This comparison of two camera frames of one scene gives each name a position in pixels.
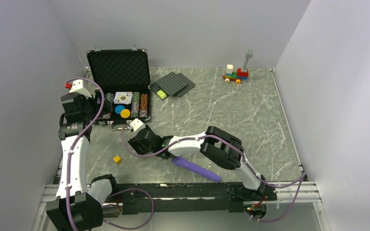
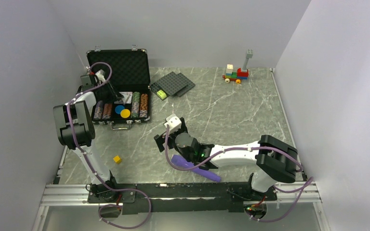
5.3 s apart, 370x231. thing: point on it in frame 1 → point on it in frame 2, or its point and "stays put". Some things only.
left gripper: (97, 106) → (112, 93)
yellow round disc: (125, 113) stays put
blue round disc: (118, 108) stays put
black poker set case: (123, 76) stays put
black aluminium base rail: (187, 197) stays put
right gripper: (137, 145) → (167, 136)
